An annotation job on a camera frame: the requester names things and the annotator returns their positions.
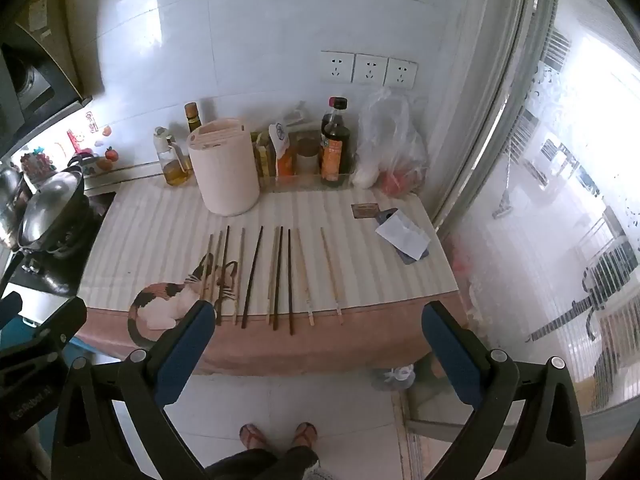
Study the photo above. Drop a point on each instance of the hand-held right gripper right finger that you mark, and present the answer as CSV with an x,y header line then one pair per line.
x,y
450,355

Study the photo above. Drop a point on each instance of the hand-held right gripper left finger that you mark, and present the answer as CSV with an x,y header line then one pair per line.
x,y
185,345

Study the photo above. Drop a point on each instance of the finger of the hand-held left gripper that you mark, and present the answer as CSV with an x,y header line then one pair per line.
x,y
10,306
57,322

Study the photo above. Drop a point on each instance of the row of chopsticks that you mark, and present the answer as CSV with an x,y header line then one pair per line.
x,y
277,275

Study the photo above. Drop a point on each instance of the white utensil holder canister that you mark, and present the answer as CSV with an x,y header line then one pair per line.
x,y
225,170

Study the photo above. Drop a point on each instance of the black stove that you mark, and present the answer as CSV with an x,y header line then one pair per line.
x,y
55,277

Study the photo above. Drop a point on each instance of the black wok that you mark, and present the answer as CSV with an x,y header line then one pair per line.
x,y
75,232

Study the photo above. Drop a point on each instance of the blue phone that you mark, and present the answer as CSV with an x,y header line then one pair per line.
x,y
422,255

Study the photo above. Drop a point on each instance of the steel wok lid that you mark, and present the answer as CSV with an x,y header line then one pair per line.
x,y
50,200

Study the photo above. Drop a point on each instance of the person's left foot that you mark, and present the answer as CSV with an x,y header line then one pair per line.
x,y
253,436

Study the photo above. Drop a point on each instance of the person's foot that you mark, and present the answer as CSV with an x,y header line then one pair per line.
x,y
253,436
305,434

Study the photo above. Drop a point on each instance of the striped cat-print tablecloth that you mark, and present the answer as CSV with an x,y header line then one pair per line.
x,y
150,230

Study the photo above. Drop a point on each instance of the white folded paper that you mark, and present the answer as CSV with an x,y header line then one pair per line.
x,y
405,237

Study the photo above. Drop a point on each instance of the person's legs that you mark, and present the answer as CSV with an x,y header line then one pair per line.
x,y
260,465

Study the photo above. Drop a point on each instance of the person's right foot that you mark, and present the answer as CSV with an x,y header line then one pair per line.
x,y
305,434

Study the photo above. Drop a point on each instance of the small brown card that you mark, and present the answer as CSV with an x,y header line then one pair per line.
x,y
364,211

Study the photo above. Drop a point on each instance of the glass sliding door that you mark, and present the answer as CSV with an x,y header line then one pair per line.
x,y
550,210

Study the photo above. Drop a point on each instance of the red and white package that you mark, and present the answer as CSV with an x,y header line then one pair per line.
x,y
80,137

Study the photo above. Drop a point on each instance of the yellow box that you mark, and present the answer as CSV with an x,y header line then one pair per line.
x,y
262,157

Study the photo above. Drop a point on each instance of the clear plastic bag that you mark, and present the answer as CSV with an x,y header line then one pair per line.
x,y
390,150

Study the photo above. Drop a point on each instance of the orange and white packet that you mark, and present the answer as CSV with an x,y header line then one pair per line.
x,y
281,152

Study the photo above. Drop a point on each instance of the small glass jar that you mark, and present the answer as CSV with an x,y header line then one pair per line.
x,y
307,157

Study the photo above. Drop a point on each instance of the range hood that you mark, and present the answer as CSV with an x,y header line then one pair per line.
x,y
30,75

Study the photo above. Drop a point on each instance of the dark soy sauce bottle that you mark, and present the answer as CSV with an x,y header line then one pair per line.
x,y
335,150

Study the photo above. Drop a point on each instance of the fruit-shaped wall hook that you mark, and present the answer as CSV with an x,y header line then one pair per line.
x,y
111,155

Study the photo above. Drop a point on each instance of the white wall socket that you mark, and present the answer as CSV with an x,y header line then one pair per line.
x,y
401,74
337,66
370,70

